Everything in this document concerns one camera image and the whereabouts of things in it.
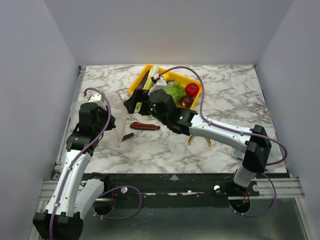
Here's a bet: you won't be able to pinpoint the clear zip top bag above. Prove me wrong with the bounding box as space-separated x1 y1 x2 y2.
67 92 127 147

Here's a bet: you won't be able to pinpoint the green celery stalk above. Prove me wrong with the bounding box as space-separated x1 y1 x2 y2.
136 64 160 120

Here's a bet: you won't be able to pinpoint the green cabbage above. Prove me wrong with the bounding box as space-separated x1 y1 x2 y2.
165 85 179 101

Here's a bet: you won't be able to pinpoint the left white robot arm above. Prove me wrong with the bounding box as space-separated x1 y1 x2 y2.
33 101 116 240

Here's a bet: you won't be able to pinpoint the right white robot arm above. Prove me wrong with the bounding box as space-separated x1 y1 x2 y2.
123 89 272 196

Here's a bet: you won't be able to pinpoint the small clear plastic bag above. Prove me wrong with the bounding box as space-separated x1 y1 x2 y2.
231 148 245 161

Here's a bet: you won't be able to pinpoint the red black utility knife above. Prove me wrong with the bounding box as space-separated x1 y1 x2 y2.
130 121 161 131

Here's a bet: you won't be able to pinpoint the purple eggplant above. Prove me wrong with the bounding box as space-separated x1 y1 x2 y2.
136 70 150 89

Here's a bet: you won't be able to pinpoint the green grape bunch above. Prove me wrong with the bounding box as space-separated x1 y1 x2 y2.
173 82 185 105

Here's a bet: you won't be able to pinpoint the dark red apple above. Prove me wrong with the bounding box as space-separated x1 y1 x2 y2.
179 95 194 109

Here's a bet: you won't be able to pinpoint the black bit holder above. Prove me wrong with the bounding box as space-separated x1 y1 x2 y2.
121 132 135 142

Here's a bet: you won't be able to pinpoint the yellow squash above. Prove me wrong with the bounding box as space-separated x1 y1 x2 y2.
162 73 170 79

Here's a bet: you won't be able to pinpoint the yellow plastic tray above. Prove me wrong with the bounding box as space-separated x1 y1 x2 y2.
128 64 203 109

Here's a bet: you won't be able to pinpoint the red tomato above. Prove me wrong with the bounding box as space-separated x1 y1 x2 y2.
184 83 200 97

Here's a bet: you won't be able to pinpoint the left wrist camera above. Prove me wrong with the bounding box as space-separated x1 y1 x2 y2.
84 91 104 103

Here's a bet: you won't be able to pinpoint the yellow handled pliers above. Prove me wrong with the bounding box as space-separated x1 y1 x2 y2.
188 135 212 147

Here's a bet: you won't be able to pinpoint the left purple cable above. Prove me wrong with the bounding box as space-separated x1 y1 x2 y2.
48 87 143 240

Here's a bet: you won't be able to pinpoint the purple cable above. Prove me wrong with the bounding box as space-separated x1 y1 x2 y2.
152 65 288 218
48 87 143 240

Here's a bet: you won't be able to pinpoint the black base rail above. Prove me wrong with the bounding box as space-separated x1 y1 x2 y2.
51 169 261 210

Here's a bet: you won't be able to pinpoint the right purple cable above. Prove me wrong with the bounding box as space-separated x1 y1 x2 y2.
152 65 288 218

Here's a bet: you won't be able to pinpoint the aluminium extrusion frame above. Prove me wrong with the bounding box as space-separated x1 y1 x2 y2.
31 65 305 240

